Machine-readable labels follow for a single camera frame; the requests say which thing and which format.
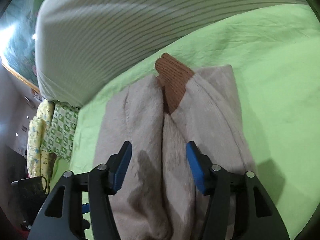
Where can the green patterned small pillow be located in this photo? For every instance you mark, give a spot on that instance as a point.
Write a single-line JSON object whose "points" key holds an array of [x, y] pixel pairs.
{"points": [[58, 138]]}

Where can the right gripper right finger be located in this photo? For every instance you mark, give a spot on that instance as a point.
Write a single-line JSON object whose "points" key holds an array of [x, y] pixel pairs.
{"points": [[200, 166]]}

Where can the green bed sheet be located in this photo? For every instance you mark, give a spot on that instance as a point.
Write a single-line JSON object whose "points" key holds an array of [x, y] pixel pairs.
{"points": [[274, 52]]}

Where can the beige knit sweater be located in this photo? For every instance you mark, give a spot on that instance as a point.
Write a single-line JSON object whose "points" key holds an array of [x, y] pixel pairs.
{"points": [[159, 115]]}

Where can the white striped bolster pillow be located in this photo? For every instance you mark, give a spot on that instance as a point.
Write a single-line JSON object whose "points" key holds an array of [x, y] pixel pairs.
{"points": [[81, 45]]}

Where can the gold framed landscape painting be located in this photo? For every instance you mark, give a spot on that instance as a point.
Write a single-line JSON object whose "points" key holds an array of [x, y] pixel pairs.
{"points": [[18, 36]]}

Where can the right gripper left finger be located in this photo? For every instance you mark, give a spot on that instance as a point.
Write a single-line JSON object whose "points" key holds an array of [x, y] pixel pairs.
{"points": [[117, 165]]}

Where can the yellow cartoon print quilt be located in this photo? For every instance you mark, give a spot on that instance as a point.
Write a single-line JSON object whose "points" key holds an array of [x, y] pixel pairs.
{"points": [[40, 162]]}

